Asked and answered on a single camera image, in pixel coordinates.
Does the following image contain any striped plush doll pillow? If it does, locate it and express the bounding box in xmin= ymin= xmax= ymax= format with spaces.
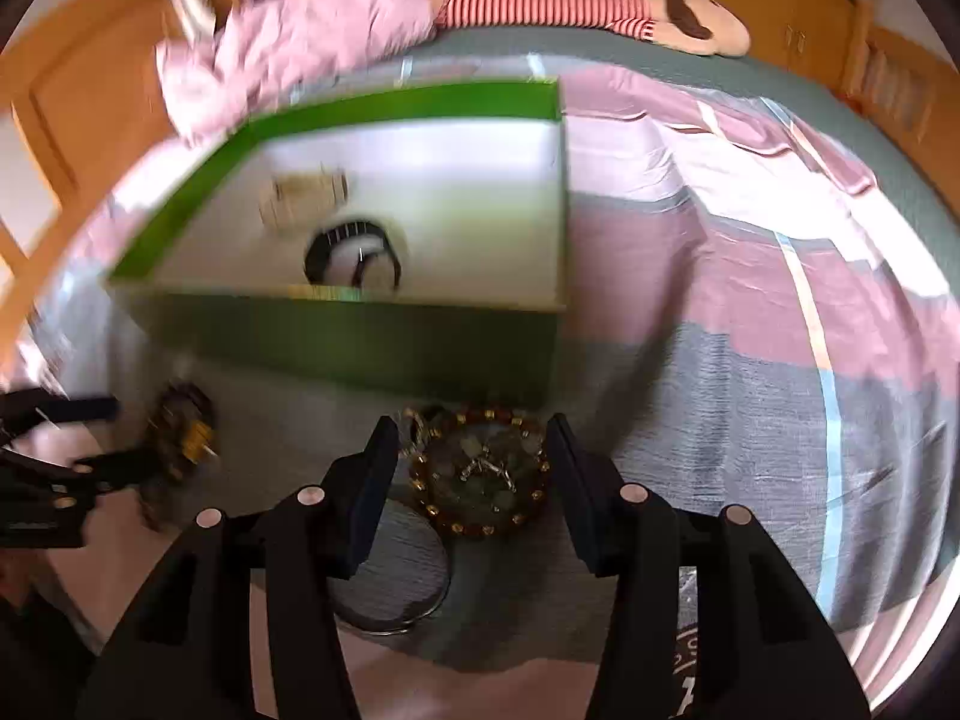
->
xmin=430 ymin=0 xmax=752 ymax=59

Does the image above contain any pink crumpled duvet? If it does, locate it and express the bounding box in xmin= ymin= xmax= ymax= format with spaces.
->
xmin=156 ymin=0 xmax=436 ymax=142

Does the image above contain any plaid pink grey bedsheet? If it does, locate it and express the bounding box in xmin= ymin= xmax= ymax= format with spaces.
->
xmin=26 ymin=28 xmax=958 ymax=707

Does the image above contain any wooden bed headboard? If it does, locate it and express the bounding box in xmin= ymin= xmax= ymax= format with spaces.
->
xmin=2 ymin=0 xmax=181 ymax=367

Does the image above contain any white chunky wristwatch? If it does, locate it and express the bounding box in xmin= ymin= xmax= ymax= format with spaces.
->
xmin=259 ymin=169 xmax=348 ymax=232

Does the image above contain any dark bead gold charm bracelet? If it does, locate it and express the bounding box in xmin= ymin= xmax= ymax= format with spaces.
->
xmin=138 ymin=379 xmax=221 ymax=533

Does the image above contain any black leather strap bracelet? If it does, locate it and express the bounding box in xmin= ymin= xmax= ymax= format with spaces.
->
xmin=301 ymin=219 xmax=404 ymax=293

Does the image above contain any red bead jade bracelet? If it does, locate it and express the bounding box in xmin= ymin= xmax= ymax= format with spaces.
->
xmin=406 ymin=404 xmax=554 ymax=540

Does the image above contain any green cardboard box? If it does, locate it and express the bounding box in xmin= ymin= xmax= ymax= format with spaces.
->
xmin=107 ymin=78 xmax=568 ymax=406

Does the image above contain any wooden bed footboard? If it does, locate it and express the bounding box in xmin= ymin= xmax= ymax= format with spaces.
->
xmin=844 ymin=25 xmax=960 ymax=210

